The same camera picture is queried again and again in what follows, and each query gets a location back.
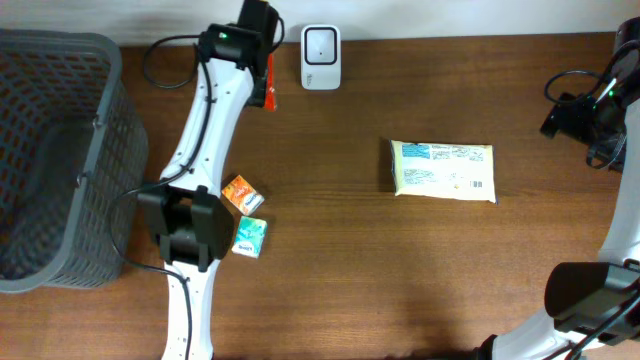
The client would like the red candy bag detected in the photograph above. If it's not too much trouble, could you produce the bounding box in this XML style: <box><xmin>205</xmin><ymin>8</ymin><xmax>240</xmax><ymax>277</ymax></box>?
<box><xmin>264</xmin><ymin>54</ymin><xmax>277</xmax><ymax>112</ymax></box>

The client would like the grey plastic basket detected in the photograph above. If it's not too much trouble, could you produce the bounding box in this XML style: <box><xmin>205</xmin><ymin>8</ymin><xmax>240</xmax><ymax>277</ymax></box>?
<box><xmin>1</xmin><ymin>29</ymin><xmax>148</xmax><ymax>293</ymax></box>

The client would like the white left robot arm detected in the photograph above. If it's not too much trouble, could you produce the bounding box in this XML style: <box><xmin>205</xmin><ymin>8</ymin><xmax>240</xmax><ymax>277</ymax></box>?
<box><xmin>137</xmin><ymin>1</ymin><xmax>284</xmax><ymax>359</ymax></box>

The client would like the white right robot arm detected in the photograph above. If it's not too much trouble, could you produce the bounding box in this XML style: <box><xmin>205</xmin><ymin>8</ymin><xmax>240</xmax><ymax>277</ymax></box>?
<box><xmin>469</xmin><ymin>18</ymin><xmax>639</xmax><ymax>360</ymax></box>

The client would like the green Kleenex tissue pack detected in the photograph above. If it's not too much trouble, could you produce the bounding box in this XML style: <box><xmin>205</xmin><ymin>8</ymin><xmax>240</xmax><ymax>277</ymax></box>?
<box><xmin>231</xmin><ymin>216</ymin><xmax>268</xmax><ymax>259</ymax></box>

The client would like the orange Kleenex tissue pack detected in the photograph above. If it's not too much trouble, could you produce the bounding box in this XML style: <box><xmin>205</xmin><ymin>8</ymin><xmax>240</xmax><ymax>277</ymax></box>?
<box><xmin>222</xmin><ymin>175</ymin><xmax>264</xmax><ymax>216</ymax></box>

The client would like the yellow wet wipes pack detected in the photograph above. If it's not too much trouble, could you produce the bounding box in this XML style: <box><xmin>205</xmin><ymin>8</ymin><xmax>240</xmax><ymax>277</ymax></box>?
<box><xmin>389</xmin><ymin>140</ymin><xmax>497</xmax><ymax>204</ymax></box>

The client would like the white barcode scanner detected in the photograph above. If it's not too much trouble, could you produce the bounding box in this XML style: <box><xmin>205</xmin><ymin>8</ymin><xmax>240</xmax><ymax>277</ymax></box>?
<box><xmin>300</xmin><ymin>24</ymin><xmax>342</xmax><ymax>91</ymax></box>

